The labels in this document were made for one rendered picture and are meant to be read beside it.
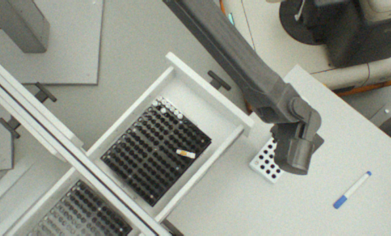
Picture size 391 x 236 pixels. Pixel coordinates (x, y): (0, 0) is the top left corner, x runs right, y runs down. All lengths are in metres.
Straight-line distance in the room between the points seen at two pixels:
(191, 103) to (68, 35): 1.17
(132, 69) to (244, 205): 1.13
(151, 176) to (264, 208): 0.33
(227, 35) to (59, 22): 1.64
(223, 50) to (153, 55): 1.46
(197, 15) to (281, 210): 0.69
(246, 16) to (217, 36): 1.23
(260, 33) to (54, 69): 0.96
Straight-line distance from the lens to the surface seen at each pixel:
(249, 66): 0.83
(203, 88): 1.19
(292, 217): 1.31
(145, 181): 1.17
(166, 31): 2.30
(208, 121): 1.26
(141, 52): 2.26
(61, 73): 2.27
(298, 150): 0.91
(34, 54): 2.34
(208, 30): 0.78
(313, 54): 1.98
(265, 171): 1.28
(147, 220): 1.07
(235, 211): 1.30
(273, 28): 2.00
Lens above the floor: 2.05
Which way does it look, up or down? 74 degrees down
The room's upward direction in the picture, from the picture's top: 6 degrees counter-clockwise
